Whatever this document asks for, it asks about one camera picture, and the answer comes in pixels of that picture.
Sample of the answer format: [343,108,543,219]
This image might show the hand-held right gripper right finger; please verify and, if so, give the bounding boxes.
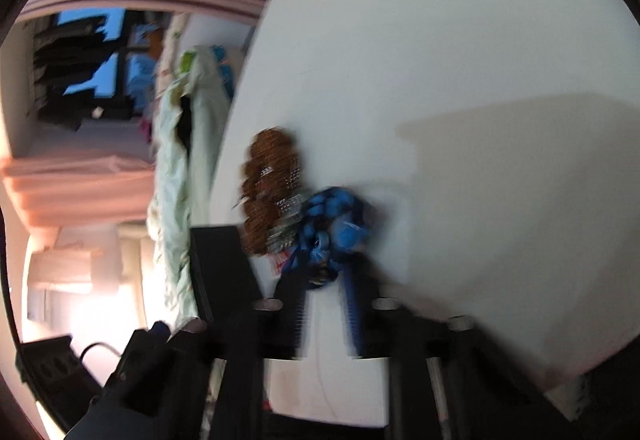
[341,254,587,440]

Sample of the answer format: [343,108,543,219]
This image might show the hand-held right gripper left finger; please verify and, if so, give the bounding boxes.
[209,269,308,440]

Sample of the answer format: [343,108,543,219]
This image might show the black jewelry box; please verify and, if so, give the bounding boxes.
[191,225,263,321]

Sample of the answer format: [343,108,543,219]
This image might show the silver chain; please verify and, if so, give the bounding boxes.
[267,192,305,251]

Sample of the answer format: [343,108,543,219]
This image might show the brown beaded bracelet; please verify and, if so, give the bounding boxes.
[239,126,307,257]

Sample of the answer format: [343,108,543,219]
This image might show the person's left hand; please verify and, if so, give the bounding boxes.
[172,318,209,336]

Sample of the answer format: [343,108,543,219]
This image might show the black power strip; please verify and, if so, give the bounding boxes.
[17,335,83,388]

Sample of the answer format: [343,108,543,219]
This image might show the white cabinet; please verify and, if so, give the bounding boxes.
[27,225,148,323]

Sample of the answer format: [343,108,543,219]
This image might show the pale green quilt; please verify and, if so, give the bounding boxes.
[146,44,237,323]

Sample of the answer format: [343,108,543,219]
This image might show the black cloth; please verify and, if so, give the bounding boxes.
[177,94,195,155]

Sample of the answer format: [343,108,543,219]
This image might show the floral pillow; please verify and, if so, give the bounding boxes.
[159,14,193,90]

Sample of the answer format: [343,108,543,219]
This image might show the window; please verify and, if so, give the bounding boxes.
[34,8,168,133]

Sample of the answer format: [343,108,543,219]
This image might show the black cable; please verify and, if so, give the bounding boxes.
[79,342,123,363]

